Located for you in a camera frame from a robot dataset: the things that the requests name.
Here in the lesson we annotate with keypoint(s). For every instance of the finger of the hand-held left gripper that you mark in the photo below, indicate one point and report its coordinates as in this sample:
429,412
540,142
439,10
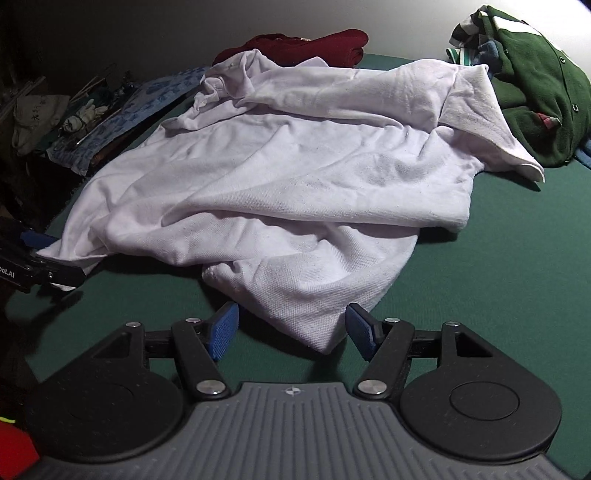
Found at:
60,274
37,240

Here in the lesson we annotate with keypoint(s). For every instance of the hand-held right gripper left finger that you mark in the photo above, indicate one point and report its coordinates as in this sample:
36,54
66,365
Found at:
224,330

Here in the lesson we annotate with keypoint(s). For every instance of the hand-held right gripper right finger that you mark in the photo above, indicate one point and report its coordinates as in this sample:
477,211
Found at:
360,330

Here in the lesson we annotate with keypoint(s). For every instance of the white polo shirt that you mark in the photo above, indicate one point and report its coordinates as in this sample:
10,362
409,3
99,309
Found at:
286,184

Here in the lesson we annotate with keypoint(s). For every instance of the white cloth bag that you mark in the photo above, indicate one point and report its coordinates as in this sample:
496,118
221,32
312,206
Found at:
34,120

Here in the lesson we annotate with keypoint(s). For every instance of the white gloves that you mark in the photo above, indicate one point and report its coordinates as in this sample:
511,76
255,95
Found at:
83,117

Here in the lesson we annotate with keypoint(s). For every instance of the green felt mat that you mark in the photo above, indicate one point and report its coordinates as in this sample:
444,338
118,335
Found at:
485,277

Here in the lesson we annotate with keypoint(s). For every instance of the blue patterned towel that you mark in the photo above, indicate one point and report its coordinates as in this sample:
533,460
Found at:
134,110

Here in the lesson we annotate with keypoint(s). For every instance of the red cloth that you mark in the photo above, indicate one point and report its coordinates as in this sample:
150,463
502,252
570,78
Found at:
14,447

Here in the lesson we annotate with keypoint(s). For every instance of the blue cloth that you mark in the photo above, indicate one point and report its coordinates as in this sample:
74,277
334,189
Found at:
584,154

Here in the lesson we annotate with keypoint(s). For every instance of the dark red sweater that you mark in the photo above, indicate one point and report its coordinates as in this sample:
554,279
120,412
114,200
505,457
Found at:
318,46

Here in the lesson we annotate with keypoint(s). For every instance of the green white striped garment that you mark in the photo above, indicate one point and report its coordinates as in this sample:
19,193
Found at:
459,55

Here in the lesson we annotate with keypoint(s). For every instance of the blue denim garment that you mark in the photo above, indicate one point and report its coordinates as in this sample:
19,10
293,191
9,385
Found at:
489,51

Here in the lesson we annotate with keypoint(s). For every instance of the green cardigan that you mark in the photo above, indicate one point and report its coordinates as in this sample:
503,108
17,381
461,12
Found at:
535,69

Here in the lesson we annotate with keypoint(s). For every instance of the dark striped garment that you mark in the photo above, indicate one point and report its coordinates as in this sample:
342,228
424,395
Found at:
466,25

